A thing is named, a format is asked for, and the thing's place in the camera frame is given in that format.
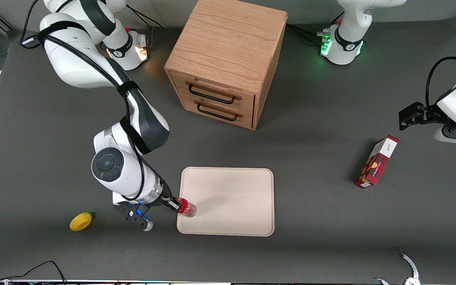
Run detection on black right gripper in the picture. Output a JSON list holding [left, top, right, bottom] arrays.
[[158, 189, 183, 213]]

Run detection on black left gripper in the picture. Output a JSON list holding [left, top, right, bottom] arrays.
[[399, 102, 449, 131]]

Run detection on red coke bottle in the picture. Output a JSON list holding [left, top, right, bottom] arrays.
[[175, 197, 197, 218]]

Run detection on beige plastic tray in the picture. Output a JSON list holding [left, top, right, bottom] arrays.
[[177, 167, 275, 237]]

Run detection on red cracker box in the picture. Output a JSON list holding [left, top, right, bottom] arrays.
[[355, 135, 399, 189]]

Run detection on yellow lemon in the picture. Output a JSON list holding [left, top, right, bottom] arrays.
[[69, 212, 93, 232]]

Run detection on narrow wooden drawer front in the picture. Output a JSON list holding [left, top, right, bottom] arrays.
[[178, 94, 254, 129]]

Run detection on white curved clamp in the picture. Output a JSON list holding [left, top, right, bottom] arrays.
[[372, 248, 421, 285]]

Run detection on wooden drawer cabinet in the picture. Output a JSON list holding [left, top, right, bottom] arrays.
[[164, 0, 288, 131]]

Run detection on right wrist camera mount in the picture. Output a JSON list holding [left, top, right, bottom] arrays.
[[112, 200, 154, 232]]

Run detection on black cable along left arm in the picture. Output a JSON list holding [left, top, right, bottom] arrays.
[[426, 35, 456, 108]]

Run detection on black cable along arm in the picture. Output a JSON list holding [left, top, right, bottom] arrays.
[[20, 0, 146, 201], [426, 35, 456, 108]]

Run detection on black wire drawer handle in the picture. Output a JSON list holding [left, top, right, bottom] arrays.
[[197, 102, 238, 122], [188, 84, 236, 105]]

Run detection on black cables at left base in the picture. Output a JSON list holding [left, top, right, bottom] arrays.
[[286, 11, 345, 45]]

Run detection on black cables at base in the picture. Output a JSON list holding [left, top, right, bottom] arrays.
[[286, 11, 345, 45], [126, 5, 165, 49]]

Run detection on thin black loose cable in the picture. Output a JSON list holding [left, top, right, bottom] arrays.
[[0, 260, 67, 285]]

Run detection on black cable along right arm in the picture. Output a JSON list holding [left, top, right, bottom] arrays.
[[20, 0, 146, 201]]

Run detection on black cables at right base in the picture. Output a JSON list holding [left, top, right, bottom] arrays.
[[126, 5, 165, 49]]

